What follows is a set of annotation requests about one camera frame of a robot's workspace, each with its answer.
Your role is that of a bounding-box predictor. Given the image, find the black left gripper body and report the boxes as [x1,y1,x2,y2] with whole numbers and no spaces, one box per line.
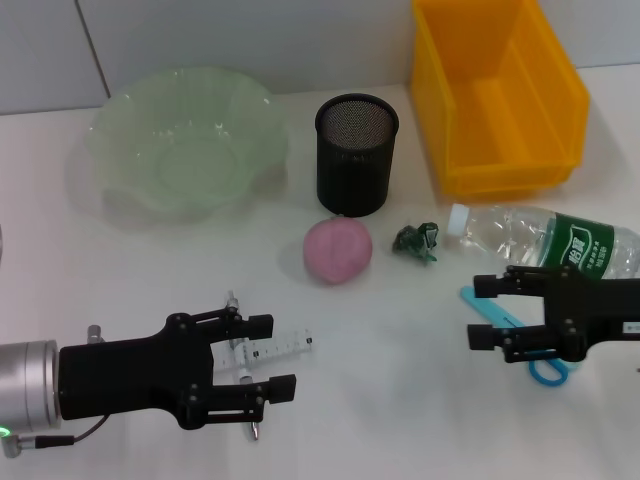
[58,313,216,431]

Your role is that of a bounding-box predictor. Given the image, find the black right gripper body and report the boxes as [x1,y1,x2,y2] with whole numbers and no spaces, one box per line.
[542,272,640,364]

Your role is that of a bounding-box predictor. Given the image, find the clear green-label water bottle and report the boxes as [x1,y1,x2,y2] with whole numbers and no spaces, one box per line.
[446,203,640,281]

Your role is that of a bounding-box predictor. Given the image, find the pink peach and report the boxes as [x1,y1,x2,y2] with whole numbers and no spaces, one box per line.
[303,215,374,286]

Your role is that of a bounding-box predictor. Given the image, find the blue scissors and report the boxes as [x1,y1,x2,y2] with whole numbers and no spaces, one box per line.
[460,284,584,387]

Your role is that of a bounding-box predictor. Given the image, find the transparent plastic ruler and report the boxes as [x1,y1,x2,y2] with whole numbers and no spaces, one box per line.
[209,328,314,371]

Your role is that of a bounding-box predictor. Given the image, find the silver ballpoint pen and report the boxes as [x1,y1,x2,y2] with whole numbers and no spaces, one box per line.
[222,289,266,444]

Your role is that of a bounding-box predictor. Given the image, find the black mesh pen holder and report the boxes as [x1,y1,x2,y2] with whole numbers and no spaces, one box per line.
[314,93,400,219]

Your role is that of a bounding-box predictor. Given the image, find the green glass fruit bowl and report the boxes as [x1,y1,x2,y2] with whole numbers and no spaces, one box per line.
[82,67,291,226]

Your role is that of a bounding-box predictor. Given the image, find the yellow plastic bin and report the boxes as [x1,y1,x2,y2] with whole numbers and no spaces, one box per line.
[410,0,591,197]

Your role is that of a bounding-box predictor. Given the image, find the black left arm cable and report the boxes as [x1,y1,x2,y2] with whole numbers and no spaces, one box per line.
[2,413,110,447]

